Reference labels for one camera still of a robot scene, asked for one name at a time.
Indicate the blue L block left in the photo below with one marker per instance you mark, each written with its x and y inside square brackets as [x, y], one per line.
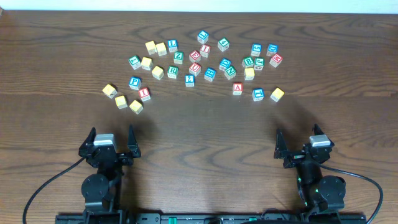
[172, 45]

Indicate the yellow G block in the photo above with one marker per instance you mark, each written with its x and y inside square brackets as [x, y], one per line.
[249, 73]

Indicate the green J block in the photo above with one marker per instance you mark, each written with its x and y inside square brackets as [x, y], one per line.
[259, 63]

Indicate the yellow block lower right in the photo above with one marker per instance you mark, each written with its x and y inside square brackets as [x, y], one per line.
[136, 106]

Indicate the green Z block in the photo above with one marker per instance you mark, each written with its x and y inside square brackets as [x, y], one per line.
[178, 57]

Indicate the blue H block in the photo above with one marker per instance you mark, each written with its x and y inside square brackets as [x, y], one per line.
[210, 74]

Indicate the blue T block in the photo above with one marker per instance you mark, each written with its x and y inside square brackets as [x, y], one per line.
[258, 94]

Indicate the yellow block centre left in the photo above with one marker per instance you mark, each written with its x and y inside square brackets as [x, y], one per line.
[158, 72]

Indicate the green L block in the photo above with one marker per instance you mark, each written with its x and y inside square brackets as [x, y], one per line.
[135, 62]

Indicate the yellow block beside L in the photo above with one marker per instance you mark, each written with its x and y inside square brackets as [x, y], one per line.
[146, 63]

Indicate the green B block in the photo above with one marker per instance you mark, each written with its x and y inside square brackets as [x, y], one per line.
[247, 62]

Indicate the yellow block far left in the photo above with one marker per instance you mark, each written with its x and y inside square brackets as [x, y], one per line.
[110, 91]

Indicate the red E block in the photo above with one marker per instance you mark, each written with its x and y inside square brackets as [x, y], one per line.
[195, 56]

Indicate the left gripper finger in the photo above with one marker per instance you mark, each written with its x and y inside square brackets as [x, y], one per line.
[131, 140]
[88, 143]

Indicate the yellow block top left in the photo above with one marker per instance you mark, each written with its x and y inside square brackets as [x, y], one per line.
[151, 47]

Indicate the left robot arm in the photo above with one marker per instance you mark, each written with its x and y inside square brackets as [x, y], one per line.
[102, 190]

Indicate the yellow block top right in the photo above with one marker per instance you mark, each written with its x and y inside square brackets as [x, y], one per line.
[161, 49]

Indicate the green N block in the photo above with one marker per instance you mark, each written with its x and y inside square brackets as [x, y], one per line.
[230, 72]

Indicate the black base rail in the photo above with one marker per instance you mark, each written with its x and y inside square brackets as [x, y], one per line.
[156, 218]

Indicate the red M block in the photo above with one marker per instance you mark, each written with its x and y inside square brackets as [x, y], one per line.
[275, 60]

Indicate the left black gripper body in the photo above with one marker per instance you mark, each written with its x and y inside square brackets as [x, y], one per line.
[125, 160]

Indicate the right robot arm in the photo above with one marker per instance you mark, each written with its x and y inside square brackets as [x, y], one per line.
[323, 195]

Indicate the blue 2 block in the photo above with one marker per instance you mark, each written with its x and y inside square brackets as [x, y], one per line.
[189, 80]

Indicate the green 4 block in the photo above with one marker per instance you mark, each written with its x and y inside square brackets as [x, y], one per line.
[223, 44]

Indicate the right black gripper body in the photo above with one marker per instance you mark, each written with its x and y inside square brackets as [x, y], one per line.
[295, 158]

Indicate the red U block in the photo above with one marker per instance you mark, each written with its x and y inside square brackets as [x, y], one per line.
[194, 69]

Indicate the blue P block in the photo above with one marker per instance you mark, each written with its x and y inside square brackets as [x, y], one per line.
[135, 83]

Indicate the yellow block far right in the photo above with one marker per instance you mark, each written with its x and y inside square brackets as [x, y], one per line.
[277, 94]

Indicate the blue D block right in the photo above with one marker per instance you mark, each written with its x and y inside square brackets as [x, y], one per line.
[272, 50]

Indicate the green R block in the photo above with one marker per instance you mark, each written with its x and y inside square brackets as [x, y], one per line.
[172, 72]

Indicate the red A block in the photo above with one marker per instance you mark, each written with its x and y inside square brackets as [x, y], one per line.
[237, 88]

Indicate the yellow block lower middle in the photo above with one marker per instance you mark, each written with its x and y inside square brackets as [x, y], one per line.
[121, 102]

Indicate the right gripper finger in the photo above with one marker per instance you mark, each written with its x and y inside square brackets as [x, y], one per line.
[280, 147]
[317, 130]

